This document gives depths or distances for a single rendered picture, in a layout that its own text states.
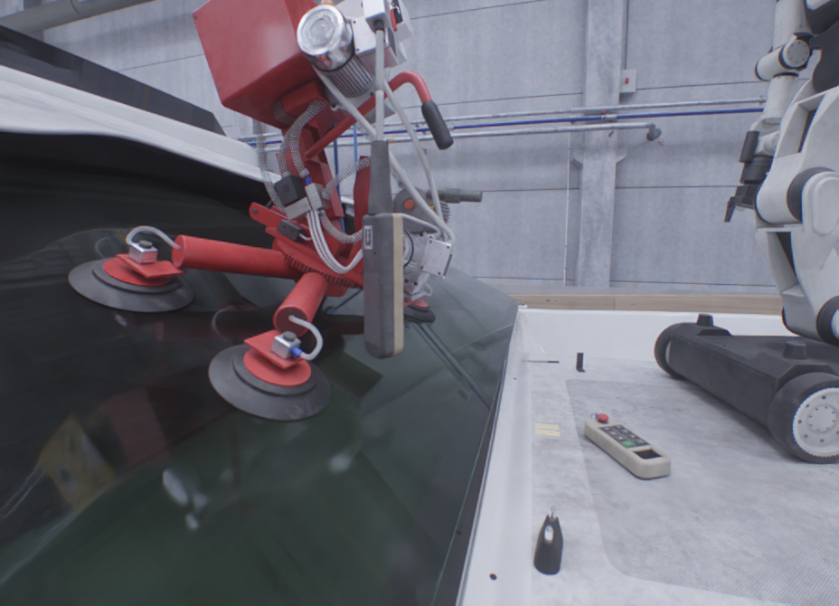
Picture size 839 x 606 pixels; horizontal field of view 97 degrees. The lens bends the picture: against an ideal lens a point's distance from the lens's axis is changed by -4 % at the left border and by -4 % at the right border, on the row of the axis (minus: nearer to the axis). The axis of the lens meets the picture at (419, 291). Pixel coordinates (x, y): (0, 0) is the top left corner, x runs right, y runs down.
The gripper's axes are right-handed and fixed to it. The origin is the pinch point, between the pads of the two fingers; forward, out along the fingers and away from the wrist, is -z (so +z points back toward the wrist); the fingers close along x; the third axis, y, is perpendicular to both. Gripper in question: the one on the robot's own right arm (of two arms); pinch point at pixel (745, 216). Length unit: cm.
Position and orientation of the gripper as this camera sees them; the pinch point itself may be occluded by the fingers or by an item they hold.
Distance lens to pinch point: 165.5
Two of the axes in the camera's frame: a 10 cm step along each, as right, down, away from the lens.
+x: -9.8, -2.1, 0.5
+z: 2.0, -9.7, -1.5
